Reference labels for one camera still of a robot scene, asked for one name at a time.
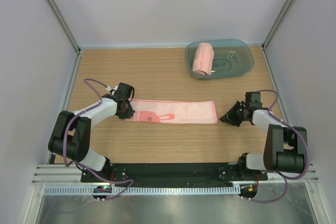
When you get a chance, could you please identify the coral pink printed towel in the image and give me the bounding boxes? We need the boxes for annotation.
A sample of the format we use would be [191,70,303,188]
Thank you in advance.
[128,99,217,124]

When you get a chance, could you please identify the light pink towel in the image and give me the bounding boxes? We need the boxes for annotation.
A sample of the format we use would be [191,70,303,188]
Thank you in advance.
[192,42,214,76]

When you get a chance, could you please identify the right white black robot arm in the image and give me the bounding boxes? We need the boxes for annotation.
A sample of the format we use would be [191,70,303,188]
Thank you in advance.
[219,90,310,180]

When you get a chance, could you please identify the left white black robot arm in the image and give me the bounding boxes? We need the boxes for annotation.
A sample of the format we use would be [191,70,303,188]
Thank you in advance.
[48,82,135,182]

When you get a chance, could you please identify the blue translucent plastic tub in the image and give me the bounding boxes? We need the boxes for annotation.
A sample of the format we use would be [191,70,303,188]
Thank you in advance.
[185,39,254,80]

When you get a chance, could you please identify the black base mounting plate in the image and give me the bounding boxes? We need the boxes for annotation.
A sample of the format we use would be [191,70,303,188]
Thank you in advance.
[80,162,269,188]

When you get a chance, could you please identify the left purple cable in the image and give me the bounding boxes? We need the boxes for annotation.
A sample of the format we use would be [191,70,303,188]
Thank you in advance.
[62,78,134,201]

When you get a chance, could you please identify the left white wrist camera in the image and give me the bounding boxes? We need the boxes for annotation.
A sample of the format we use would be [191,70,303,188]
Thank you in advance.
[106,86,118,93]

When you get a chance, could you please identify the white slotted cable duct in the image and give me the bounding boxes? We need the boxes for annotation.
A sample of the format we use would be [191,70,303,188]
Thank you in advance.
[44,184,240,196]

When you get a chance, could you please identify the aluminium front rail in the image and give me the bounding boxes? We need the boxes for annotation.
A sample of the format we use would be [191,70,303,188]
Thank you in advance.
[31,162,319,187]

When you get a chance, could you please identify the right aluminium frame post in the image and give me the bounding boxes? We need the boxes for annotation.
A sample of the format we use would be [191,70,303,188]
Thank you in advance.
[261,0,296,51]

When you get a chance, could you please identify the aluminium frame post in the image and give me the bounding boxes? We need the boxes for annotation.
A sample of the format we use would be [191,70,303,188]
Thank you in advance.
[261,0,296,51]
[46,0,81,54]

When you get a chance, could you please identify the left aluminium frame post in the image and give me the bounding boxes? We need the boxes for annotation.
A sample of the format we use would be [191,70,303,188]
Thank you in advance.
[46,0,81,54]

